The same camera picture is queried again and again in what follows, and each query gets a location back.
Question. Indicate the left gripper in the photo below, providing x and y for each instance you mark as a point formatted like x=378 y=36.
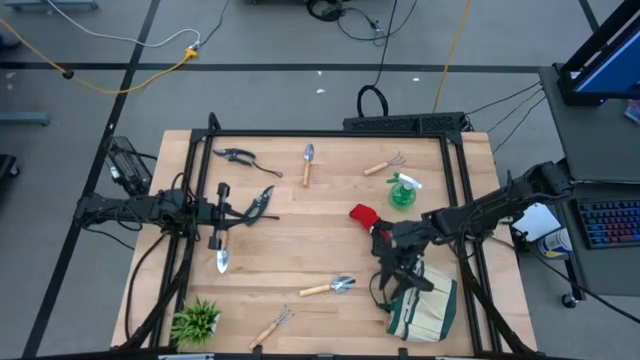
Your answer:
x=210 y=212

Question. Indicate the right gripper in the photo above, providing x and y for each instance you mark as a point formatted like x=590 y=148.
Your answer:
x=410 y=237

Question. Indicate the beige green canvas gardening bag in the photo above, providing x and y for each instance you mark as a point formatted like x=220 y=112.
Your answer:
x=430 y=310

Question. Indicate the red black gardening gloves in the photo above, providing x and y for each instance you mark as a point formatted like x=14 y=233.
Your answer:
x=364 y=215

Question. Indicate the green spray bottle white nozzle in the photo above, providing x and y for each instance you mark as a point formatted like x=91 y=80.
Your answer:
x=401 y=196

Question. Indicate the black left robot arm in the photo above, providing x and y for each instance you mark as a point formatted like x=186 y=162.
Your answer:
x=140 y=206

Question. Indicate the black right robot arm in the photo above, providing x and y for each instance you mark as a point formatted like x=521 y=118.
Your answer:
x=500 y=202

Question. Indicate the green plant in white pot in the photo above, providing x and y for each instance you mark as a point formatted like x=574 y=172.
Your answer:
x=195 y=322

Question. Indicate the white paper sheet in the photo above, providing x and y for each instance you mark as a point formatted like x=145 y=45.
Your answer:
x=537 y=222

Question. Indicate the black perforated metal box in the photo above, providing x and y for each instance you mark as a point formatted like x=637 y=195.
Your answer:
x=400 y=123

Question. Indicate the white blue yellow can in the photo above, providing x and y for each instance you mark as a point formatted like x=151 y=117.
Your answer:
x=555 y=243

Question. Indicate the black desk caster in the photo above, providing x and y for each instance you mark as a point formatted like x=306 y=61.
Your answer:
x=570 y=300

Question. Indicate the backlit computer keyboard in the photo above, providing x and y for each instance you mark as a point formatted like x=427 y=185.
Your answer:
x=610 y=222

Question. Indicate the grey metal floor bar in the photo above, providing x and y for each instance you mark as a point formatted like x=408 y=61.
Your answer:
x=25 y=119
x=50 y=5

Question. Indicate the black chair base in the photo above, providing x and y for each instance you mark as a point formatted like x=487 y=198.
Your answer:
x=7 y=167

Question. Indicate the grey side desk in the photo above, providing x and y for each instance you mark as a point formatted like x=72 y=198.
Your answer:
x=590 y=140

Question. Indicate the black monitor on stand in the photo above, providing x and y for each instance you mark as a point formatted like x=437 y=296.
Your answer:
x=615 y=70

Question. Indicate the black aluminium table frame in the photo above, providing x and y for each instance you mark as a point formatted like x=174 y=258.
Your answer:
x=320 y=133

